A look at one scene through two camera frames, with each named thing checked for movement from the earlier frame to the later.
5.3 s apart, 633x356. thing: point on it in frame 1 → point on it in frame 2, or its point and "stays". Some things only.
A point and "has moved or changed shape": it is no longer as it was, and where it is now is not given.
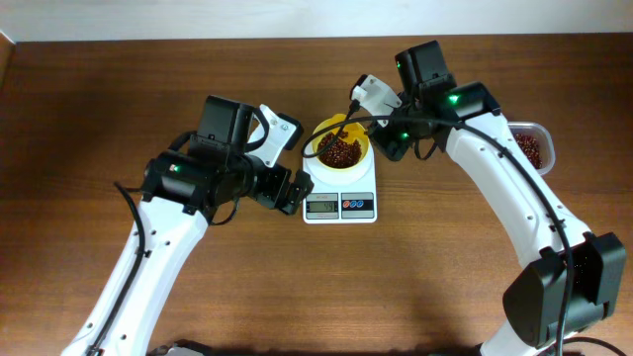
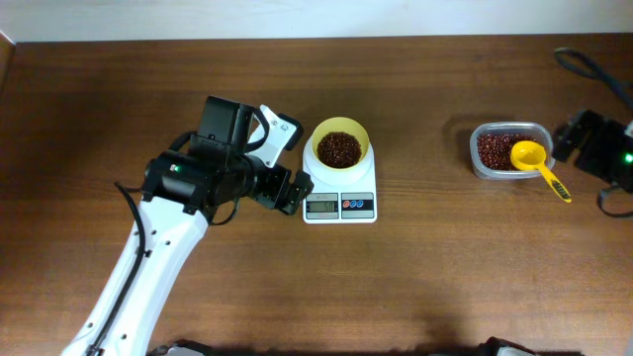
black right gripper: x=387 y=143 → x=572 y=136
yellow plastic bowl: x=351 y=131 stays
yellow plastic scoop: x=348 y=132 has moved or changed shape
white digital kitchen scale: x=341 y=196 stays
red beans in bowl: x=344 y=154 stays
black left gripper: x=288 y=193 stays
